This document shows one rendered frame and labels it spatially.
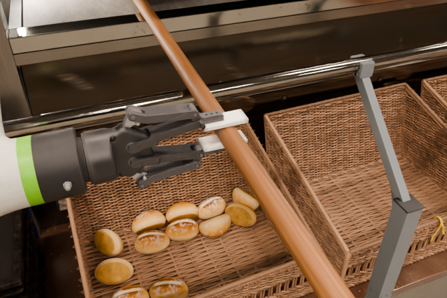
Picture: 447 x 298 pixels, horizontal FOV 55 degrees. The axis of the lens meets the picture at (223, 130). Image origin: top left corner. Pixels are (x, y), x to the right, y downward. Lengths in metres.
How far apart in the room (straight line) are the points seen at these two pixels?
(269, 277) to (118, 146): 0.59
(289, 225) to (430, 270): 0.90
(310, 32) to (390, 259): 0.68
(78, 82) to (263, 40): 0.52
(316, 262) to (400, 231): 0.52
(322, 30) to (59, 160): 0.98
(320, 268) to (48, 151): 0.35
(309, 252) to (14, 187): 0.36
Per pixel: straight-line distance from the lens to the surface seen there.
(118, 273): 1.20
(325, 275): 0.46
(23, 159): 0.58
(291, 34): 1.32
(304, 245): 0.47
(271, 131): 1.30
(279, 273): 1.08
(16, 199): 0.60
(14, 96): 1.17
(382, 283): 1.10
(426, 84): 1.66
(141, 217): 1.29
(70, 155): 0.58
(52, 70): 1.17
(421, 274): 1.34
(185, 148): 0.65
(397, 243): 1.00
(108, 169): 0.59
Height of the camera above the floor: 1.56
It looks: 35 degrees down
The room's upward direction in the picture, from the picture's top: straight up
